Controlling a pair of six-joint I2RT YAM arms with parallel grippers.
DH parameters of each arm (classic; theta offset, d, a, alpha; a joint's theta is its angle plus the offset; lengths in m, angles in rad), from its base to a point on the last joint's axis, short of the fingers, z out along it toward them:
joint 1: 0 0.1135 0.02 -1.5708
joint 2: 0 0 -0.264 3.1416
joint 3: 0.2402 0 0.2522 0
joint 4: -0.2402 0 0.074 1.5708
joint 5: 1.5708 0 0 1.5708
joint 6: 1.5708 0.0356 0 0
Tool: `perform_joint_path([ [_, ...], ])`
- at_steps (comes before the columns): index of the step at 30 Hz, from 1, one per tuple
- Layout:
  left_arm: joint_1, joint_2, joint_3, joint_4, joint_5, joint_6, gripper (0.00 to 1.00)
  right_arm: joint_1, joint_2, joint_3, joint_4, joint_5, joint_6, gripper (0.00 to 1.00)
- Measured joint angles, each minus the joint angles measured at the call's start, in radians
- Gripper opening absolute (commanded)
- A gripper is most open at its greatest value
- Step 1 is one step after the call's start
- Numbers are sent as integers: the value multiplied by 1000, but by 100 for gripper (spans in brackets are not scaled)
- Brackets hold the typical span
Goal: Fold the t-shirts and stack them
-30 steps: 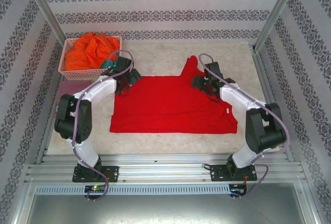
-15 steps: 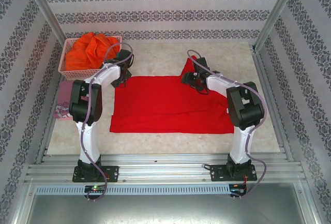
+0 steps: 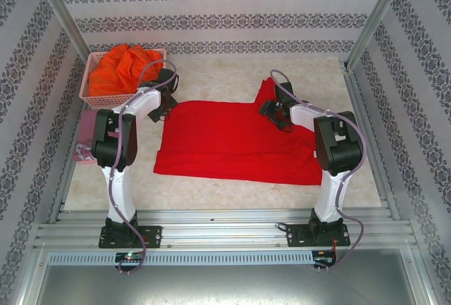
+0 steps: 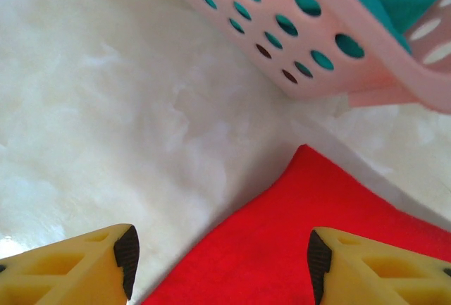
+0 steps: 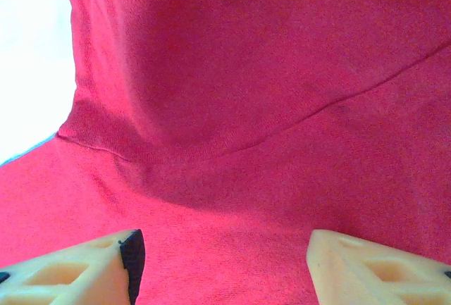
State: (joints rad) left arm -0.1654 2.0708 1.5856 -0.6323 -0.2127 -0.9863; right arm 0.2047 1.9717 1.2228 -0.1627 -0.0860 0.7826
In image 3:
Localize red t-shirt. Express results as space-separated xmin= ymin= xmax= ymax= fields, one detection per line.
xmin=153 ymin=77 xmax=323 ymax=187

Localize orange t-shirt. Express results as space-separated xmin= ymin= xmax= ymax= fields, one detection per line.
xmin=87 ymin=44 xmax=166 ymax=97

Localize pink plastic basket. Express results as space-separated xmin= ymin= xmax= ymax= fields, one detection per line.
xmin=79 ymin=48 xmax=167 ymax=108

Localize mauve printed t-shirt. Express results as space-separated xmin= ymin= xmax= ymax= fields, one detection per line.
xmin=73 ymin=109 xmax=106 ymax=166

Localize aluminium mounting rails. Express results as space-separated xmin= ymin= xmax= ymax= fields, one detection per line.
xmin=33 ymin=208 xmax=415 ymax=249

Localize small circuit board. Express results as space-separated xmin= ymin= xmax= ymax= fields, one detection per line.
xmin=115 ymin=251 xmax=147 ymax=263
xmin=313 ymin=248 xmax=338 ymax=267

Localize grey metal sheet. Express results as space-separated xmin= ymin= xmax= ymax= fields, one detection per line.
xmin=20 ymin=262 xmax=438 ymax=305

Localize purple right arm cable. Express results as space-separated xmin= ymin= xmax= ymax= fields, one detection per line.
xmin=269 ymin=68 xmax=369 ymax=274

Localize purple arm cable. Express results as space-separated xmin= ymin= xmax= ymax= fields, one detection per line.
xmin=107 ymin=58 xmax=177 ymax=275
xmin=269 ymin=68 xmax=369 ymax=274

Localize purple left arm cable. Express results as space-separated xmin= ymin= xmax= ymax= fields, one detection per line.
xmin=107 ymin=58 xmax=177 ymax=275

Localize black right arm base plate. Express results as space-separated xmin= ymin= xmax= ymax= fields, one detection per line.
xmin=285 ymin=223 xmax=352 ymax=249

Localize aluminium frame post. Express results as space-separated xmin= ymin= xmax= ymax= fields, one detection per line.
xmin=27 ymin=0 xmax=94 ymax=66
xmin=343 ymin=0 xmax=413 ymax=72

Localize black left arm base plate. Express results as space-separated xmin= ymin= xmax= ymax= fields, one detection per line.
xmin=98 ymin=225 xmax=163 ymax=249

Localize slotted grey cable duct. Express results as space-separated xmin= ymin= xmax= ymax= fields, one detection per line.
xmin=47 ymin=251 xmax=314 ymax=266

